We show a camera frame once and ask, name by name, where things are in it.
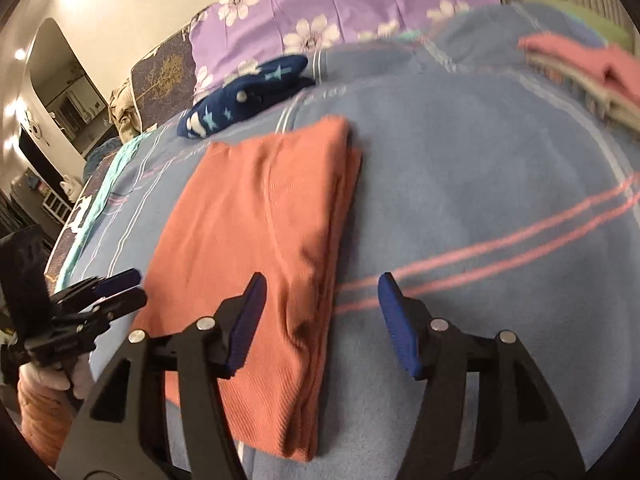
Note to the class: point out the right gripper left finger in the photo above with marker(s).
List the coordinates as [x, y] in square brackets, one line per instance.
[121, 431]

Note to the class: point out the purple floral pillow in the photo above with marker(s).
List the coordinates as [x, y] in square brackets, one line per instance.
[231, 38]

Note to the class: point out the navy star fleece garment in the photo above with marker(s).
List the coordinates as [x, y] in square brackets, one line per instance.
[246, 96]

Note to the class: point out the dark floral pillow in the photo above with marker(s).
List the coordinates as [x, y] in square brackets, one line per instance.
[163, 81]

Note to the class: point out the folded pink clothes stack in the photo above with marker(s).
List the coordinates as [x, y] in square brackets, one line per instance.
[606, 78]

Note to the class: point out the left forearm coral sleeve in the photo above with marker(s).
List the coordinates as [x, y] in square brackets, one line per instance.
[46, 419]

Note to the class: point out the coral knit sweater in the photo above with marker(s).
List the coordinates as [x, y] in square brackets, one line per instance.
[274, 205]

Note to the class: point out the blue plaid bed sheet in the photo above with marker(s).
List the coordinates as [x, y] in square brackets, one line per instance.
[496, 196]

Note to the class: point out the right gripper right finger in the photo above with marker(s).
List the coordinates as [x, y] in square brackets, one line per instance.
[521, 431]

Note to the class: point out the white gloved left hand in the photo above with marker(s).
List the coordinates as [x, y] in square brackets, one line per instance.
[53, 382]

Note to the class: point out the green mattress pad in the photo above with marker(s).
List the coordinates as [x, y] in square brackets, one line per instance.
[606, 28]

